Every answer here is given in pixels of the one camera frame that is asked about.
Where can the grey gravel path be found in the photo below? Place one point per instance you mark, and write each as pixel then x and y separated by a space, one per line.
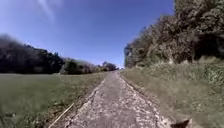
pixel 113 103

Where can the wooden path edging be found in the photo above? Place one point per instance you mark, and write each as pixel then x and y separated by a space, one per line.
pixel 61 115

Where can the distant row of trees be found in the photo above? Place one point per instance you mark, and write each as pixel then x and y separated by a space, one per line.
pixel 26 60

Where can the open grass field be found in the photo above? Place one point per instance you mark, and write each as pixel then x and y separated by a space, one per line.
pixel 30 96

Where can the overgrown grass verge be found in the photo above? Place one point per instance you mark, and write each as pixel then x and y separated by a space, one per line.
pixel 180 86

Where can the dense wood of trees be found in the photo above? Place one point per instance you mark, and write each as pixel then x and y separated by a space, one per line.
pixel 173 36

